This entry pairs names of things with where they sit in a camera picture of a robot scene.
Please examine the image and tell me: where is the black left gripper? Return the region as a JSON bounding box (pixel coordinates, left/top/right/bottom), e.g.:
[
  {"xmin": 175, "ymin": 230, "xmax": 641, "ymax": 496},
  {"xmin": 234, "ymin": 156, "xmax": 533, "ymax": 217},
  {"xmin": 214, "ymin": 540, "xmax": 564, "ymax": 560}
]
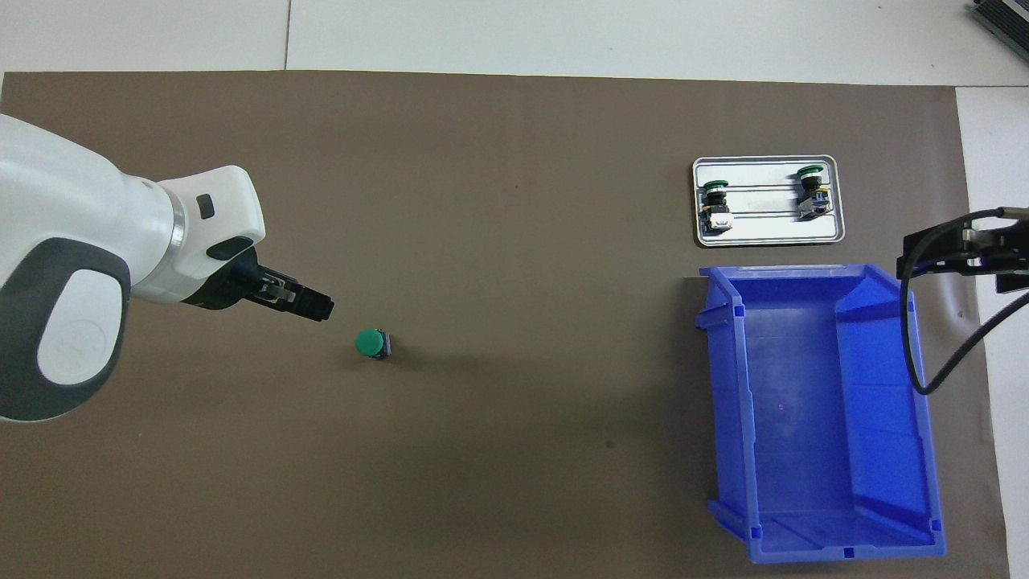
[{"xmin": 183, "ymin": 244, "xmax": 335, "ymax": 323}]

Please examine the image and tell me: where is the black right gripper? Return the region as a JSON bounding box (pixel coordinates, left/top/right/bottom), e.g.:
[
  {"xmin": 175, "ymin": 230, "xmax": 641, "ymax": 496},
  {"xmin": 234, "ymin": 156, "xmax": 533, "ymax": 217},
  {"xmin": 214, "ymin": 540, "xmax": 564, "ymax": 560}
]
[{"xmin": 896, "ymin": 213, "xmax": 1029, "ymax": 295}]

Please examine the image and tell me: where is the green push button switch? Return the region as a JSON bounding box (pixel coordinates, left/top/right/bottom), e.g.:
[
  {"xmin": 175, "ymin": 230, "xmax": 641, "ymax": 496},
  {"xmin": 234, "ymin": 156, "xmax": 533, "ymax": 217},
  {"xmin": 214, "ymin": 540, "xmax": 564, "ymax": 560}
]
[{"xmin": 355, "ymin": 327, "xmax": 394, "ymax": 361}]

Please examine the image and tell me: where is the green push button blue block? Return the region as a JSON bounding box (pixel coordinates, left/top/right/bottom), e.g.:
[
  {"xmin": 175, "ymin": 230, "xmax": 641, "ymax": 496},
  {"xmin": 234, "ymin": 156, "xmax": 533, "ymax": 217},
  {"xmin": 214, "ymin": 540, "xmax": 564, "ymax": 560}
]
[{"xmin": 796, "ymin": 164, "xmax": 830, "ymax": 220}]

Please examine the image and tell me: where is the green push button white block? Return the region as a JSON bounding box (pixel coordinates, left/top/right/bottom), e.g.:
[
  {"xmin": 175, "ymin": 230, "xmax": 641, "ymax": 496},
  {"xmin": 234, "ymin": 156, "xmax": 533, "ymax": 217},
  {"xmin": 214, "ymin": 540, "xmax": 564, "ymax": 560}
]
[{"xmin": 699, "ymin": 180, "xmax": 734, "ymax": 236}]

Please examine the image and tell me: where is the silver metal tray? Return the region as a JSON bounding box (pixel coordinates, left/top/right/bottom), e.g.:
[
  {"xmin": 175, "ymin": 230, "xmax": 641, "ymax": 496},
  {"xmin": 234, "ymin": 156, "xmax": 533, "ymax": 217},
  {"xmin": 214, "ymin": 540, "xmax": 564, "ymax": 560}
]
[{"xmin": 691, "ymin": 154, "xmax": 847, "ymax": 248}]

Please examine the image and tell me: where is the blue plastic storage bin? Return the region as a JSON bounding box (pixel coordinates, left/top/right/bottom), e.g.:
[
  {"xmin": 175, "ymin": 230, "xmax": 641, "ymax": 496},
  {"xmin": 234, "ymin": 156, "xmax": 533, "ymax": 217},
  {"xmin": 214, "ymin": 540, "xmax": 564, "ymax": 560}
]
[{"xmin": 695, "ymin": 262, "xmax": 948, "ymax": 565}]

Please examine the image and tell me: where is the brown table mat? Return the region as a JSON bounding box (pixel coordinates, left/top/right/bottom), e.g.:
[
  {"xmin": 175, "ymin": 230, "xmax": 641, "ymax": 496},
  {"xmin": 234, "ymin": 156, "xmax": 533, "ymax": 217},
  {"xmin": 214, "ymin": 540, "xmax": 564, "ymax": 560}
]
[{"xmin": 0, "ymin": 71, "xmax": 1012, "ymax": 579}]

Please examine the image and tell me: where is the grey ribbed device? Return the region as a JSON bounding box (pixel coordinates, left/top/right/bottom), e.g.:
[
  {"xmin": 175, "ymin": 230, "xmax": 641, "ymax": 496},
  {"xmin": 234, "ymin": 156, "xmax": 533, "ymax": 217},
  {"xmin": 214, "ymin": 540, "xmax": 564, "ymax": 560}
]
[{"xmin": 969, "ymin": 0, "xmax": 1029, "ymax": 43}]

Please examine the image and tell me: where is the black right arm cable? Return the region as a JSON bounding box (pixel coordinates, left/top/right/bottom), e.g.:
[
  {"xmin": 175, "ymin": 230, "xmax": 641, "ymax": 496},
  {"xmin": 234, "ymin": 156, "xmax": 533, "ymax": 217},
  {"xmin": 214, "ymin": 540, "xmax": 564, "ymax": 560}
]
[{"xmin": 899, "ymin": 207, "xmax": 1029, "ymax": 396}]

